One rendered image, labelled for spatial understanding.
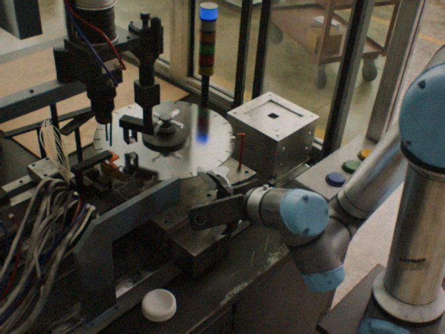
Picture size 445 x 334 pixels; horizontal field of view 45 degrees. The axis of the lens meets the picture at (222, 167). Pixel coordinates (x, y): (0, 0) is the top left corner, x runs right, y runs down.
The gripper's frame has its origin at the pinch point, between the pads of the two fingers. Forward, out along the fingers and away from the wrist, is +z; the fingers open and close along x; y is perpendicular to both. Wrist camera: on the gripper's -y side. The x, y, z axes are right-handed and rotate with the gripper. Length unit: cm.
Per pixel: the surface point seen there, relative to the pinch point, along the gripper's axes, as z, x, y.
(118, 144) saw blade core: 13.7, 15.9, -10.4
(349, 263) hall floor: 64, -63, 91
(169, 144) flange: 7.3, 13.1, -1.0
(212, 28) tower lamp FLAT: 18.1, 37.8, 23.4
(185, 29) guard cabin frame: 53, 43, 35
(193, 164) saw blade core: 1.1, 8.1, 0.6
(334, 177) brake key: -9.7, -3.1, 29.5
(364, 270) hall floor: 59, -66, 94
